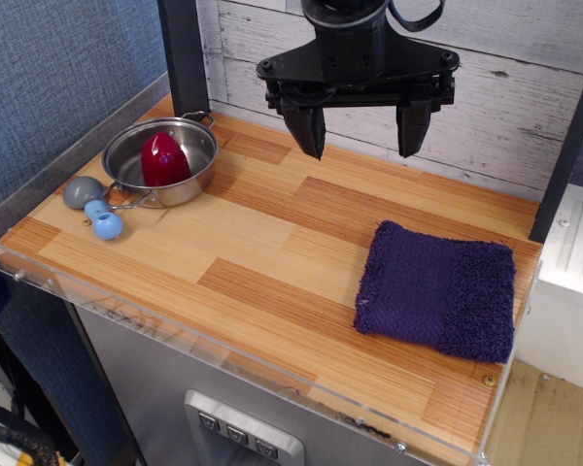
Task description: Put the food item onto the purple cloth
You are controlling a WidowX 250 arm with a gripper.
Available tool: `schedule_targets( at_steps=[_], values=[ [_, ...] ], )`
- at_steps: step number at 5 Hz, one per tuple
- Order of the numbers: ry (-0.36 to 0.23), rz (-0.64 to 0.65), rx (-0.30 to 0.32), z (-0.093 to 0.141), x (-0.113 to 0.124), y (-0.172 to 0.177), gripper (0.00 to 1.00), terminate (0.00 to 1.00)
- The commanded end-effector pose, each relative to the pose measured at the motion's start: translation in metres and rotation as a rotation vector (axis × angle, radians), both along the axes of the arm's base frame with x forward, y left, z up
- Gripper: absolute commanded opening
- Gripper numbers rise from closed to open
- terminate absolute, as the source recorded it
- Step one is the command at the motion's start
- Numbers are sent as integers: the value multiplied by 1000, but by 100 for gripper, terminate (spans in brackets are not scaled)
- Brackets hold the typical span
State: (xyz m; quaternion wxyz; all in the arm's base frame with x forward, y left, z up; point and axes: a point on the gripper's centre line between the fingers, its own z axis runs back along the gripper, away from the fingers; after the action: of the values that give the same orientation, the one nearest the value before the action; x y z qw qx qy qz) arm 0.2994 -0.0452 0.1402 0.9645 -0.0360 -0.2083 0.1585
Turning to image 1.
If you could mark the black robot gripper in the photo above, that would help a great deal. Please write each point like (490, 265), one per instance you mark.
(358, 59)

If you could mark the dark red toy pepper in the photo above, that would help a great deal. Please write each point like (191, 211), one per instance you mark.
(163, 162)

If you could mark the purple folded towel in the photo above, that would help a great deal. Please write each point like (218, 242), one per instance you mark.
(452, 295)

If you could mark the stainless steel pot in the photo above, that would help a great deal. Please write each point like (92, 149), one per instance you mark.
(121, 160)

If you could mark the grey and blue toy scoop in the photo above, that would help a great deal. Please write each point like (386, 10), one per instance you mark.
(87, 194)

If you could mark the white ribbed plastic box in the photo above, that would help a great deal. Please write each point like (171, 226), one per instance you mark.
(550, 337)

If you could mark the clear acrylic edge guard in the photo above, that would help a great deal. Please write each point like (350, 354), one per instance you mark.
(150, 364)

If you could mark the silver dispenser button panel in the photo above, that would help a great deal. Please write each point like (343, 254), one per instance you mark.
(223, 435)

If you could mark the left black vertical post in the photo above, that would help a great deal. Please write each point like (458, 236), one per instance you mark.
(184, 55)

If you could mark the black vertical post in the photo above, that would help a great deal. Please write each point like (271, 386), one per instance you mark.
(184, 55)
(560, 177)

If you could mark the right black vertical post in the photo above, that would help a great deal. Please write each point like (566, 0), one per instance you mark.
(560, 177)

